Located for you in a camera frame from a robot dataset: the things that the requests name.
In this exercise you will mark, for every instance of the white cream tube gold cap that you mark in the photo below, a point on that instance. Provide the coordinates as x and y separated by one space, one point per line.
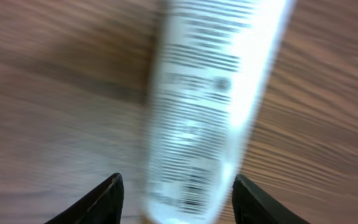
211 67

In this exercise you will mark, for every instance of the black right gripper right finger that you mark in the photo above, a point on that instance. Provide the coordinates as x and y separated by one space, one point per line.
252 205

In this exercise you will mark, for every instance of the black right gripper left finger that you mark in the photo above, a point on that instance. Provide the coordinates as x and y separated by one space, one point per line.
102 205

